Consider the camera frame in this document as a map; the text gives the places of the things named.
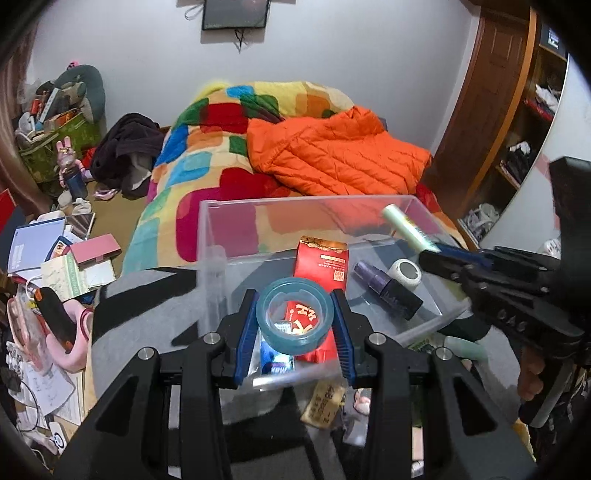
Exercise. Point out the purple spray bottle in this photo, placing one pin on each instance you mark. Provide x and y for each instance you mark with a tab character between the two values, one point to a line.
402	301

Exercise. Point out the grey black fleece blanket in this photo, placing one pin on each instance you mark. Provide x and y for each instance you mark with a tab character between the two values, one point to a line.
161	308

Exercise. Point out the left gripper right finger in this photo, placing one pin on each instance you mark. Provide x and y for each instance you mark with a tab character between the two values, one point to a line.
350	330

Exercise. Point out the colourful patchwork blanket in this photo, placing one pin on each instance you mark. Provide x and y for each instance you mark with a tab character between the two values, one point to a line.
204	156

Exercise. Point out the pink bunny figure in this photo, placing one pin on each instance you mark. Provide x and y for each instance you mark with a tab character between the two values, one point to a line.
71	172

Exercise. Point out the white sliding wardrobe door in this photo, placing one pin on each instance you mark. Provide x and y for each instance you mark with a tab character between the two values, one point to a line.
530	220

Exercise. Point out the wooden wardrobe shelf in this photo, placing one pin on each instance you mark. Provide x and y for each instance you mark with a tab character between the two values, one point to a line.
502	117

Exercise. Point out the green storage bag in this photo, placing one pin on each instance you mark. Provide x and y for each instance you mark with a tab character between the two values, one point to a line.
40	158

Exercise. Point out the light green tube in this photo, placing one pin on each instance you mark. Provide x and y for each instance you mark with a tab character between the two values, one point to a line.
403	225

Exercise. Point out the white tape roll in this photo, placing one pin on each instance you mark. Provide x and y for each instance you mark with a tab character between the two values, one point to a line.
407	273

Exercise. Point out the blue tape roll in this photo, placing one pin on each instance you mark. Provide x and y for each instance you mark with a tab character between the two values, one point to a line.
294	315

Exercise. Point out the grey plush shark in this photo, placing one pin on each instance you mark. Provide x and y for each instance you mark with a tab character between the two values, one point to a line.
83	85

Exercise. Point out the small blue card box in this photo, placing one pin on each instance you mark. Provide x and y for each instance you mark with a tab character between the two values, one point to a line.
273	362

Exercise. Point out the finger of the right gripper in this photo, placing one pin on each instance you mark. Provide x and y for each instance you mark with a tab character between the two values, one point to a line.
427	261
452	259

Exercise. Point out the right hand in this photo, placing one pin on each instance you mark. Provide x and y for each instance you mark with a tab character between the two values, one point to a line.
531	367

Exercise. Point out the clear plastic storage bin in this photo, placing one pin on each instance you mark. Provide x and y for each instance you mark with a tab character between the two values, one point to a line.
247	244

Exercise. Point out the red packet box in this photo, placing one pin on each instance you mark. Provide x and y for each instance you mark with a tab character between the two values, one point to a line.
324	264

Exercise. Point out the wooden mahjong tile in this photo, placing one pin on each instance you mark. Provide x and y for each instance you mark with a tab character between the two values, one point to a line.
326	401

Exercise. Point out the mint green tube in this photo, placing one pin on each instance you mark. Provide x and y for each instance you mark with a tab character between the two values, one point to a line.
466	349

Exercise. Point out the pink roof house model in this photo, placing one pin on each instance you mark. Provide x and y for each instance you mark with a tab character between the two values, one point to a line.
94	259

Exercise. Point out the red flat box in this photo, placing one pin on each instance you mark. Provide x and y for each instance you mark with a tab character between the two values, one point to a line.
7	207

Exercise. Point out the blue white booklet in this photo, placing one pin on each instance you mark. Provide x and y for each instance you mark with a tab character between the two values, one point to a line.
32	243

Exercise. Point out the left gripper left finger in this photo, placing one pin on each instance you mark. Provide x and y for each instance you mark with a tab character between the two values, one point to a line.
239	332

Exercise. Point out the wall mounted black screen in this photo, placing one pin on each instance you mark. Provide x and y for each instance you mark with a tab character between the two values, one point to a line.
234	14

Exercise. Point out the dark clothes pile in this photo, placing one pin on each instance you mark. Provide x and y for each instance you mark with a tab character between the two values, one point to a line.
125	157

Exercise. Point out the orange puffer jacket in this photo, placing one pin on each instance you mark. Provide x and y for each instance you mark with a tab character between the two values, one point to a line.
349	153

